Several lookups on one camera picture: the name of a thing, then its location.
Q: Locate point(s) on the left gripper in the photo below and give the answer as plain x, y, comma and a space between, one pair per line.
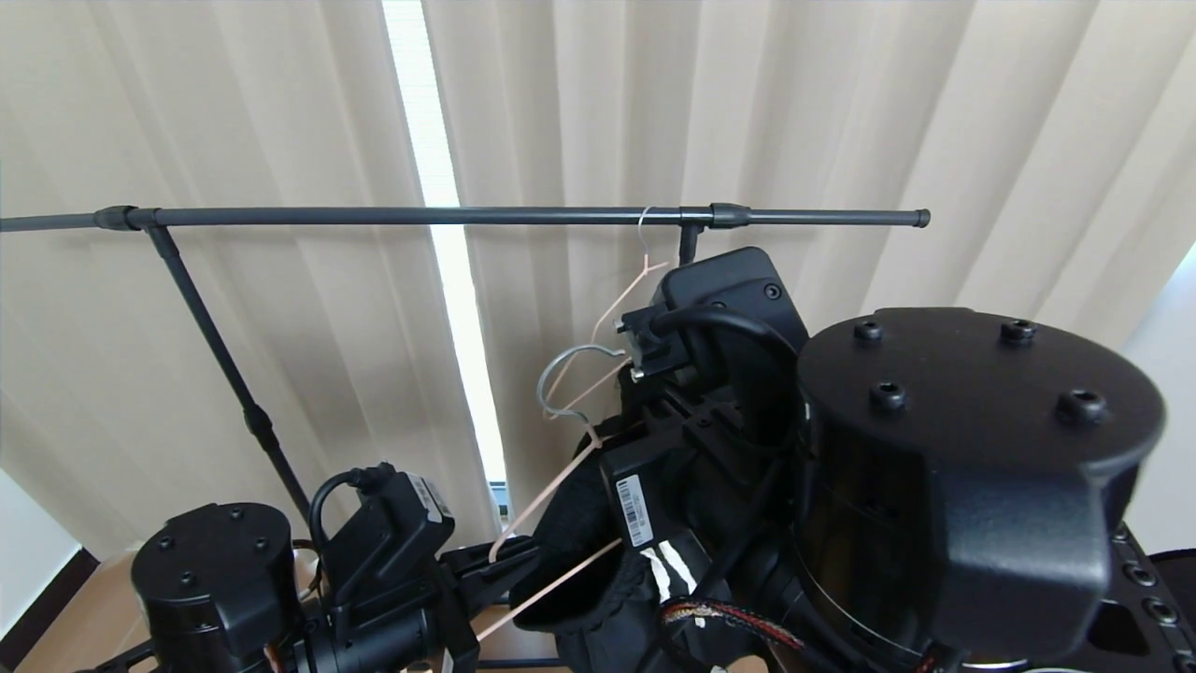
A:
411, 645

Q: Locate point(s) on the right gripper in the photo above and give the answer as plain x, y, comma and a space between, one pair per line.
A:
710, 467

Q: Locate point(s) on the black shorts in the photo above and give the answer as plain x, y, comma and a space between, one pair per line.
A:
570, 523

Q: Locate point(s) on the pink clothes hanger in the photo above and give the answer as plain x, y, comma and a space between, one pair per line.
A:
617, 301
542, 495

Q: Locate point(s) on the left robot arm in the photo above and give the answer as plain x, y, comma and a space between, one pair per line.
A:
215, 570

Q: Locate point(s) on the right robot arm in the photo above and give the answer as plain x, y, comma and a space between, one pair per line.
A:
981, 467

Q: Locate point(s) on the black clothes rack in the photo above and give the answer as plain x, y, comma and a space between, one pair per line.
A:
374, 216

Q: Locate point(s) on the window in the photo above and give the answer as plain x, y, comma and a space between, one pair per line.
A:
439, 168

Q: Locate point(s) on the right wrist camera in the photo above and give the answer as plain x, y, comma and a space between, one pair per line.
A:
729, 290

